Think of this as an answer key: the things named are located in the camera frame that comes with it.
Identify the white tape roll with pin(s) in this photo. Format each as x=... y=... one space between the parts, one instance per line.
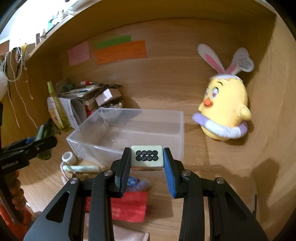
x=69 y=158

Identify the orange sticky note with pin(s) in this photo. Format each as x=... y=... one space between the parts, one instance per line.
x=125 y=51

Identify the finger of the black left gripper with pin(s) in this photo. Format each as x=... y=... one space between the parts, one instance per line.
x=37 y=146

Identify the red white marker pen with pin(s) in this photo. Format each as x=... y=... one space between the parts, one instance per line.
x=87 y=83

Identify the person's left hand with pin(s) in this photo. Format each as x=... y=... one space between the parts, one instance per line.
x=17 y=193

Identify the lilac small bottle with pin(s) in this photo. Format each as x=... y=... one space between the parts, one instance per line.
x=143 y=185

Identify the yellow chick plush toy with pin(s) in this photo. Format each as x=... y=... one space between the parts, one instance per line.
x=223 y=114

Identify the white paper boxes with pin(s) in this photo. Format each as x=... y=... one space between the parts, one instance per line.
x=74 y=110

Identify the pink sticky note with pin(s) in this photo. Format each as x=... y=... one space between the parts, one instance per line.
x=79 y=54

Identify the green sticky note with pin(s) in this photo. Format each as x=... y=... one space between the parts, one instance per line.
x=114 y=41

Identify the yellow-green spray bottle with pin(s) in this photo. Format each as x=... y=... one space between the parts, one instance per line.
x=64 y=122

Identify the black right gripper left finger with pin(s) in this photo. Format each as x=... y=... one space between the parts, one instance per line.
x=111 y=183

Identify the red foil pouch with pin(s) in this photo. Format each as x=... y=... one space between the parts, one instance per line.
x=129 y=208

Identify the pale green tube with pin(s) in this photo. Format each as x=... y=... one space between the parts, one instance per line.
x=81 y=169

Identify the small pink white box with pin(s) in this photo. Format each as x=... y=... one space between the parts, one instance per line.
x=107 y=96

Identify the stack of papers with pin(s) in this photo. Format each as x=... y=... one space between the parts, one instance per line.
x=88 y=91

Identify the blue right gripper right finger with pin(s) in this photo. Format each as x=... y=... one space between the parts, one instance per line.
x=188 y=186

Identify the cream mahjong tile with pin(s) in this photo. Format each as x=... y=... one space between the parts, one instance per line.
x=147 y=158

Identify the clear plastic storage box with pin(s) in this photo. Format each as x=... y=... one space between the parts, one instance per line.
x=102 y=137

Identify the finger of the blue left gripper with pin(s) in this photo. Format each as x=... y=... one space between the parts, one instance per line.
x=30 y=140

